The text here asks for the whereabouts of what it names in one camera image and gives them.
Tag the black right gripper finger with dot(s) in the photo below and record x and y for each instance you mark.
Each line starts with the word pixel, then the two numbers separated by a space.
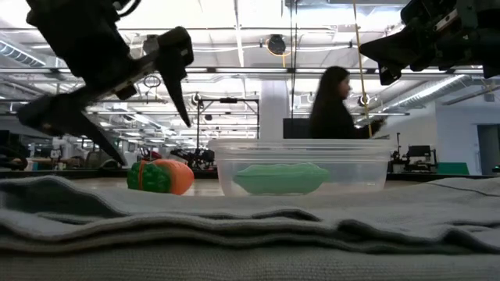
pixel 392 41
pixel 390 54

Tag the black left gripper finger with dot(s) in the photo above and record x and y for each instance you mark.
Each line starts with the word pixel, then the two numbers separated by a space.
pixel 54 115
pixel 173 54

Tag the orange toy carrot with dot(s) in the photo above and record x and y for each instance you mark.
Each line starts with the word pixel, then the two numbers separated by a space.
pixel 176 175

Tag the green toy pea pod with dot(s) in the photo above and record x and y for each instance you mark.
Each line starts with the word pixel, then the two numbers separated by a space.
pixel 281 178

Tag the black background robot arm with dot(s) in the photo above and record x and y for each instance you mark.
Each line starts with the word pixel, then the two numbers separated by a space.
pixel 199 158

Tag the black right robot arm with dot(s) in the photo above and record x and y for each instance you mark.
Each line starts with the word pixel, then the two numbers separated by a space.
pixel 492 47

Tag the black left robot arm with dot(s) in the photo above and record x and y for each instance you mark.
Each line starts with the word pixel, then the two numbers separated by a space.
pixel 58 11

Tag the clear plastic tupperware container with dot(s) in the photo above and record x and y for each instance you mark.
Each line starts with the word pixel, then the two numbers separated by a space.
pixel 351 171

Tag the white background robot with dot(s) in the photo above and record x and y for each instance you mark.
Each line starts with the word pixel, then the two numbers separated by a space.
pixel 58 150

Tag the person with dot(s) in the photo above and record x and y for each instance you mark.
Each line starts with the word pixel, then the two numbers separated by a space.
pixel 332 113

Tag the red machine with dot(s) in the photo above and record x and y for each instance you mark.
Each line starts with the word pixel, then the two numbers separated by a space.
pixel 150 154

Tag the black robot workstation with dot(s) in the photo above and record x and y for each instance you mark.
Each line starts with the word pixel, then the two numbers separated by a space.
pixel 418 156

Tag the black monitor screen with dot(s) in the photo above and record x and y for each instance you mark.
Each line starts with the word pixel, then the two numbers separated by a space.
pixel 297 129

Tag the green panel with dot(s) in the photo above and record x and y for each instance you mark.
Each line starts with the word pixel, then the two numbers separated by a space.
pixel 453 168

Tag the grey folded cloth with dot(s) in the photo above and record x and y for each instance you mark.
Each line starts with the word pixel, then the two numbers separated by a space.
pixel 250 234

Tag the silver ventilation duct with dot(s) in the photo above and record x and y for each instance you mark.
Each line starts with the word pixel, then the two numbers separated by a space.
pixel 429 91

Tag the black metal gantry frame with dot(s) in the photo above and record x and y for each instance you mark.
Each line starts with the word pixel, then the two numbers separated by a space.
pixel 228 100

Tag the black metal table frame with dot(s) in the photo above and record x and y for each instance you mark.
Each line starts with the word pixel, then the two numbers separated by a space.
pixel 117 173

